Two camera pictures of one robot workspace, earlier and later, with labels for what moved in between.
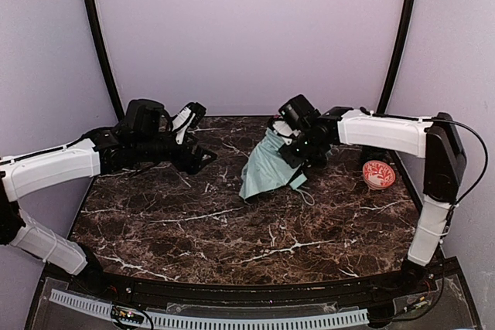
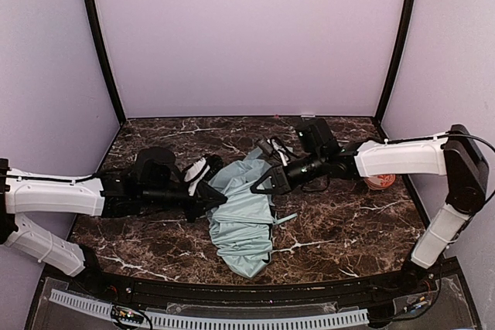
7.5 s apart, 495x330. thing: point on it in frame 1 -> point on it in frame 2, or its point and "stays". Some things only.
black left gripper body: (189, 156) -> (197, 199)
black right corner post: (408, 20) stays
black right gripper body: (293, 156) -> (282, 177)
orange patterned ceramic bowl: (377, 175) stays
